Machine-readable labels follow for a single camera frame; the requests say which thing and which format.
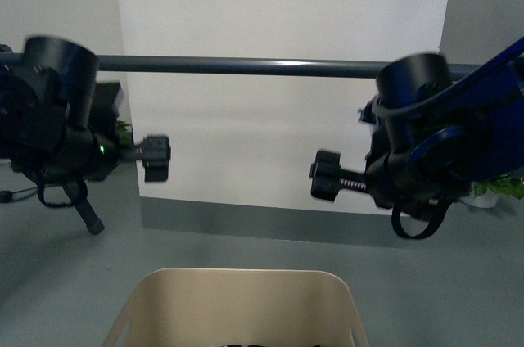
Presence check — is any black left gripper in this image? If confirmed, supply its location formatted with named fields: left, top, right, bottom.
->
left=11, top=128, right=170, bottom=183

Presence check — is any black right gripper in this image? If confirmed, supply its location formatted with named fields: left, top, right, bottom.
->
left=309, top=97, right=471, bottom=220

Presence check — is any beige plastic laundry hamper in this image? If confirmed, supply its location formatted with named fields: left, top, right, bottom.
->
left=103, top=268, right=369, bottom=346

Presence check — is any potted green plant left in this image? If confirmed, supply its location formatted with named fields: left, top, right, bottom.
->
left=116, top=119, right=133, bottom=146

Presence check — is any potted green plant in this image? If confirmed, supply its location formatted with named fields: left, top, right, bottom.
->
left=116, top=119, right=133, bottom=146
left=460, top=174, right=523, bottom=209

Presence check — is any potted green plant right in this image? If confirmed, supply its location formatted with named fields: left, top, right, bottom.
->
left=460, top=174, right=523, bottom=209

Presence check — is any dark grey clothes hanger rail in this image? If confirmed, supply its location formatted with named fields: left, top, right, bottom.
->
left=0, top=44, right=524, bottom=80

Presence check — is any black floor cable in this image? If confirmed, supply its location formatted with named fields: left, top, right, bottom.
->
left=0, top=187, right=40, bottom=204

